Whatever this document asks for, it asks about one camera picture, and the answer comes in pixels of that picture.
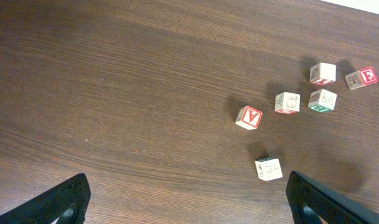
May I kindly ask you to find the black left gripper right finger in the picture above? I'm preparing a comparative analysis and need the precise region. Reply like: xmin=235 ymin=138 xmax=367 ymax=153
xmin=286 ymin=171 xmax=379 ymax=224

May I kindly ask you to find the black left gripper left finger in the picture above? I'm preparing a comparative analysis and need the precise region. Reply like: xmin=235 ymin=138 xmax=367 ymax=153
xmin=0 ymin=173 xmax=91 ymax=224

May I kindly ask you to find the wooden block red bottom edge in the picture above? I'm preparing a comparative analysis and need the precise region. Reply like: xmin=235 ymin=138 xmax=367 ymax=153
xmin=255 ymin=157 xmax=283 ymax=181

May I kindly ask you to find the wooden block green side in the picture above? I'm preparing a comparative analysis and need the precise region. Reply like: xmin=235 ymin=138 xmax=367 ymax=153
xmin=308 ymin=89 xmax=337 ymax=113

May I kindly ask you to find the red letter A block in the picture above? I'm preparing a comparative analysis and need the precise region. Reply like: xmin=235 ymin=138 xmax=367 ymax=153
xmin=235 ymin=106 xmax=263 ymax=130

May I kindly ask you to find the wooden block red X side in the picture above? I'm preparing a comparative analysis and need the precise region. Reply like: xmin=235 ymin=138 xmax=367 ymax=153
xmin=309 ymin=63 xmax=336 ymax=85

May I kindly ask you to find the red letter E block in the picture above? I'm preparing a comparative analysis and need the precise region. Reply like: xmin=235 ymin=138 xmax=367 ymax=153
xmin=345 ymin=67 xmax=378 ymax=90

